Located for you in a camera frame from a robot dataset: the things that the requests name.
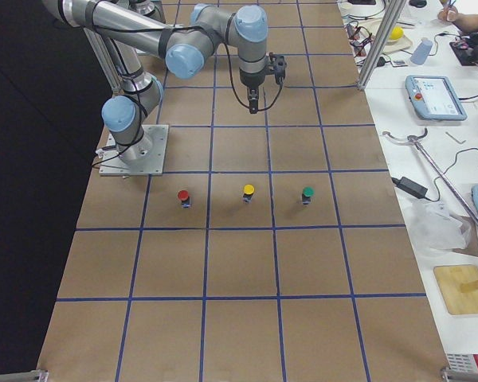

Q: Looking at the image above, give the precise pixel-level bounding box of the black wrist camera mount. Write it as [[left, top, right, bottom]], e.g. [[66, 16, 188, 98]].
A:
[[266, 52, 287, 86]]

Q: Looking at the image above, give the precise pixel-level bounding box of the black power adapter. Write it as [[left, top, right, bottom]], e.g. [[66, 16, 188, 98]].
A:
[[394, 177, 428, 199]]

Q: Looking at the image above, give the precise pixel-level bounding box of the aluminium frame post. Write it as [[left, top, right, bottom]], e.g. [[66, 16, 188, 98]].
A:
[[357, 0, 406, 91]]

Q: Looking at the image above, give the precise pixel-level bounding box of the red push button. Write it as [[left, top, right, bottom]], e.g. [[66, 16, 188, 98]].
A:
[[177, 189, 191, 209]]

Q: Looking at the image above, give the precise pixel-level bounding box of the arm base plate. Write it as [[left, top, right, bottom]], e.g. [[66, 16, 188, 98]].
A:
[[99, 124, 169, 176]]

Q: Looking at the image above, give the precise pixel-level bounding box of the clear plastic bag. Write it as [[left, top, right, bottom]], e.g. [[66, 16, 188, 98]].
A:
[[402, 199, 477, 257]]

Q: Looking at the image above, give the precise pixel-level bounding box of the black braided cable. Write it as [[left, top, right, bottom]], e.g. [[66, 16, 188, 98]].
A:
[[221, 39, 284, 112]]

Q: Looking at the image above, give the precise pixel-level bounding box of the translucent plastic cup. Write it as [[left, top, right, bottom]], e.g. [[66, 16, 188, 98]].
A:
[[409, 37, 433, 66]]

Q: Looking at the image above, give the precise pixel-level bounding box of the wooden cutting board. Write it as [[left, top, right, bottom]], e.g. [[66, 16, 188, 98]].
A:
[[433, 265, 478, 316]]

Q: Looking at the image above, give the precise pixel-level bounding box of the green push button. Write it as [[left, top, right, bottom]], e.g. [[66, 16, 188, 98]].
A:
[[301, 186, 315, 205]]

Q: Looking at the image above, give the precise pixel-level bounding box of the yellow push button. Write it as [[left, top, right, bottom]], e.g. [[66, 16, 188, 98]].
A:
[[242, 184, 255, 203]]

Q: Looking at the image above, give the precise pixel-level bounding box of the metal cane with handle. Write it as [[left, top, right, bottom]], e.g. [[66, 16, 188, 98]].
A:
[[382, 127, 478, 229]]

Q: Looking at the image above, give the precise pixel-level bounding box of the yellow ball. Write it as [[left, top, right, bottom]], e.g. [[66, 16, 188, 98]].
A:
[[389, 26, 404, 41]]

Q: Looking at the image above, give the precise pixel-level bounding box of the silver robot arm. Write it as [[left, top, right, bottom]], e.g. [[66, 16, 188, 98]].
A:
[[43, 1, 271, 165]]

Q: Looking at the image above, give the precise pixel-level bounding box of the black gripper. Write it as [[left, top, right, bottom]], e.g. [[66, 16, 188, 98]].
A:
[[240, 70, 264, 114]]

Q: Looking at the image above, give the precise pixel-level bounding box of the person's hand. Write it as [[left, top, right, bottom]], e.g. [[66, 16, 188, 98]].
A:
[[437, 6, 461, 23]]

